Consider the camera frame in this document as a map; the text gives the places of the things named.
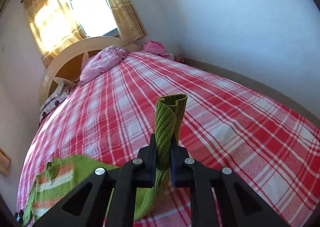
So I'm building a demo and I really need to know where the green knitted sweater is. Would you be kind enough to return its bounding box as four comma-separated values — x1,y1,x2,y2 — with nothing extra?
22,94,188,226

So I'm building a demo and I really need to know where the red white plaid bedsheet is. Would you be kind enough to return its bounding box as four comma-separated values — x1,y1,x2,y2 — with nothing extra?
17,52,319,226

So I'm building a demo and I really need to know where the grey patterned pillow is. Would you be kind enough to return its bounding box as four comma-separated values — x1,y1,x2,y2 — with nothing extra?
40,81,70,122

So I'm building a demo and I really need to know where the pink pillow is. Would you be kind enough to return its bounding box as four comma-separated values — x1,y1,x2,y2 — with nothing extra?
80,45,129,85

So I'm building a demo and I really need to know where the cream wooden headboard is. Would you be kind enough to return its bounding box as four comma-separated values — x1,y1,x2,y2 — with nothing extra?
39,36,142,104

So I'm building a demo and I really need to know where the pink cloth beside bed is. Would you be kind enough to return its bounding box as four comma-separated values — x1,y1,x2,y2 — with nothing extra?
142,40,175,61

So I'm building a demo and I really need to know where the yellow curtain right of headboard window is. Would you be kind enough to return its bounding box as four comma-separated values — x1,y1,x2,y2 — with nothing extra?
107,0,148,45

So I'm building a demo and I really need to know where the yellow curtain of headboard window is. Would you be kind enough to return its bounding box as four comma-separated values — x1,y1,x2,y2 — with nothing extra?
23,0,86,68
107,0,148,45

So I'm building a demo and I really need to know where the yellow curtain left of headboard window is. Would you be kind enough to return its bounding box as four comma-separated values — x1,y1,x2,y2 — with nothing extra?
23,0,86,68

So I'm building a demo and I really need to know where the headboard window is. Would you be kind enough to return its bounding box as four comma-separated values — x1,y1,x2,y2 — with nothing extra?
67,0,118,37

